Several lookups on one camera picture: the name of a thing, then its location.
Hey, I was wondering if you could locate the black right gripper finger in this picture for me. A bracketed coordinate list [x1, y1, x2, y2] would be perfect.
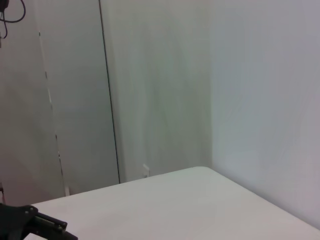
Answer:
[0, 203, 79, 240]

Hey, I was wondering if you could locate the black hanging cable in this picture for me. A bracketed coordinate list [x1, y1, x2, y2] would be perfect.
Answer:
[0, 0, 26, 48]

